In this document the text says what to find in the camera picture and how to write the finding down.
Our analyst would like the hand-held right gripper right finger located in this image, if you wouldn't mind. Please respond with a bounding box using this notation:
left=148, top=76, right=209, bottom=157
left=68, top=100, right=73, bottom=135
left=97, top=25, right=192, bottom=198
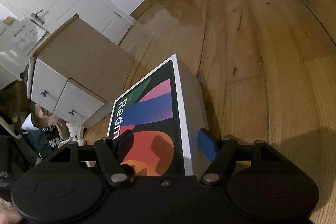
left=197, top=128, right=287, bottom=186

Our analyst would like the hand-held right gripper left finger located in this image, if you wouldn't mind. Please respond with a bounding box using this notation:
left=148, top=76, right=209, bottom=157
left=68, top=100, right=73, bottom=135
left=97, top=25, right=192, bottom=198
left=49, top=130, right=135, bottom=188

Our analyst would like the colourful printed tablet box lid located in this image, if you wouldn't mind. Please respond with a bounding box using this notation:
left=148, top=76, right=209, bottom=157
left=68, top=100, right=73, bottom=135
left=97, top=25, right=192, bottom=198
left=106, top=54, right=210, bottom=177

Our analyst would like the printed tote bag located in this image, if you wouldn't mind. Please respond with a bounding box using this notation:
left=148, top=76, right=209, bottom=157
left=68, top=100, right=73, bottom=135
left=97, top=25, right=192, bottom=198
left=21, top=106, right=72, bottom=161

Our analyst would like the white cabinet tan top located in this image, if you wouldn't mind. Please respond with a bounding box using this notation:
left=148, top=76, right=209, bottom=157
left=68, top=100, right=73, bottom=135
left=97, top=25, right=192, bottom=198
left=26, top=14, right=136, bottom=128

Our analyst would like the dark box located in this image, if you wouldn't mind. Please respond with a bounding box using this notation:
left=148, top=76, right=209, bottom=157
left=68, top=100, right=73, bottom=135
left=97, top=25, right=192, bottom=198
left=0, top=135, right=36, bottom=189

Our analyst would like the white paper sheet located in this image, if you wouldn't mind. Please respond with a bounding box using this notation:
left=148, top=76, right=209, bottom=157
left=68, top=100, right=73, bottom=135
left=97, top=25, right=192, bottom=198
left=10, top=19, right=47, bottom=50

